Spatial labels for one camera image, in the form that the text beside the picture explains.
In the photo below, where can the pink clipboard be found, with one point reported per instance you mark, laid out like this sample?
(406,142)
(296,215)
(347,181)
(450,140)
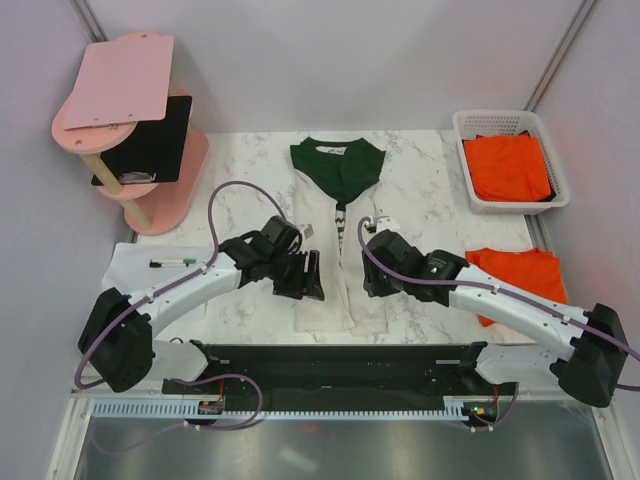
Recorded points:
(121,81)

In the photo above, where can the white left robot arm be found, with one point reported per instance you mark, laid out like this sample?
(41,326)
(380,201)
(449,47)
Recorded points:
(117,340)

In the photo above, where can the black clipboard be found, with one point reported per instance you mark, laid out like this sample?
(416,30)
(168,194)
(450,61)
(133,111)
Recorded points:
(153,152)

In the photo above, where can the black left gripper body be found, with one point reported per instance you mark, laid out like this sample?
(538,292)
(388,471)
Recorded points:
(288,273)

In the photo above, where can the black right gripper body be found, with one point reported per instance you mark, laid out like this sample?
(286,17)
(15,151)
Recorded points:
(378,284)

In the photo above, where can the orange t-shirt in basket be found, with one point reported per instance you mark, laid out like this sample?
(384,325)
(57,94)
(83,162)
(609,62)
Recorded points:
(508,168)

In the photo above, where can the white plastic basket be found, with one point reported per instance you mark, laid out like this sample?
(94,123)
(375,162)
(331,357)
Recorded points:
(468,124)

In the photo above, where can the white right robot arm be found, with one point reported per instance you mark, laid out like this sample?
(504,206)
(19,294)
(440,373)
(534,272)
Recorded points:
(585,350)

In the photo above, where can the marker pen on shirt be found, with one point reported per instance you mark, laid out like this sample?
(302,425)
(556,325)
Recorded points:
(171,263)

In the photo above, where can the cream and green t-shirt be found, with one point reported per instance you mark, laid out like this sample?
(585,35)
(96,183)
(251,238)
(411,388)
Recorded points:
(334,188)

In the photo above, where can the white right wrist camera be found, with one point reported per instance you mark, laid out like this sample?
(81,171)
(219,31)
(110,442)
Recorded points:
(379,224)

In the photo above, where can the white slotted cable duct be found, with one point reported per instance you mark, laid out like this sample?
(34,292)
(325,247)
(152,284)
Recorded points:
(195,409)

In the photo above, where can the pink tiered shelf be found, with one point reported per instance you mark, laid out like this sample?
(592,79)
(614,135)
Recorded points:
(131,126)

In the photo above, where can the orange t-shirt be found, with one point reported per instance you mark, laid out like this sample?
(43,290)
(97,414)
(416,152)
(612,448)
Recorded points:
(508,168)
(535,271)

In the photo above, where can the white folded t-shirt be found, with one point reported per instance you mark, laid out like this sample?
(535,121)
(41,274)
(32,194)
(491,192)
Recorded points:
(128,270)

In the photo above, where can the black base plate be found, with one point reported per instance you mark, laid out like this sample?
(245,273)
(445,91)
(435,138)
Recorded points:
(340,376)

